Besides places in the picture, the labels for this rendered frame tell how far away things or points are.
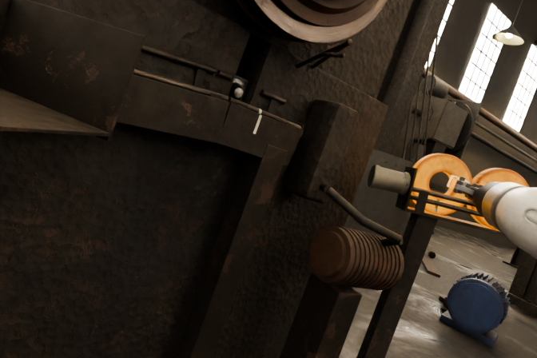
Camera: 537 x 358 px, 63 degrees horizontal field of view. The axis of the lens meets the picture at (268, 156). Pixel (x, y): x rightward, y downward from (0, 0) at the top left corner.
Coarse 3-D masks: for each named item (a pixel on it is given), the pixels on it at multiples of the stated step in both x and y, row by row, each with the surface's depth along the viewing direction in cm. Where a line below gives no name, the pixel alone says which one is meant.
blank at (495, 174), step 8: (496, 168) 109; (480, 176) 108; (488, 176) 108; (496, 176) 108; (504, 176) 108; (512, 176) 108; (520, 176) 108; (480, 184) 108; (520, 184) 108; (472, 208) 108; (472, 216) 110; (488, 224) 108
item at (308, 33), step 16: (256, 0) 83; (272, 0) 85; (384, 0) 102; (272, 16) 86; (288, 16) 88; (368, 16) 100; (288, 32) 89; (304, 32) 91; (320, 32) 94; (336, 32) 96; (352, 32) 99
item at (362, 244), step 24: (336, 240) 94; (360, 240) 96; (312, 264) 98; (336, 264) 92; (360, 264) 93; (384, 264) 98; (312, 288) 100; (336, 288) 95; (384, 288) 103; (312, 312) 98; (336, 312) 95; (288, 336) 102; (312, 336) 96; (336, 336) 97
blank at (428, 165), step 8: (424, 160) 108; (432, 160) 107; (440, 160) 107; (448, 160) 107; (456, 160) 108; (416, 168) 108; (424, 168) 108; (432, 168) 108; (440, 168) 108; (448, 168) 108; (456, 168) 108; (464, 168) 108; (416, 176) 108; (424, 176) 108; (448, 176) 110; (456, 176) 108; (464, 176) 108; (416, 184) 108; (424, 184) 108; (448, 192) 110; (440, 200) 108; (432, 208) 108; (440, 208) 108
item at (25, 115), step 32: (0, 0) 52; (0, 32) 53; (32, 32) 51; (64, 32) 50; (96, 32) 49; (128, 32) 47; (0, 64) 53; (32, 64) 51; (64, 64) 50; (96, 64) 48; (128, 64) 47; (0, 96) 47; (32, 96) 51; (64, 96) 49; (96, 96) 48; (0, 128) 35; (32, 128) 38; (64, 128) 42; (96, 128) 47
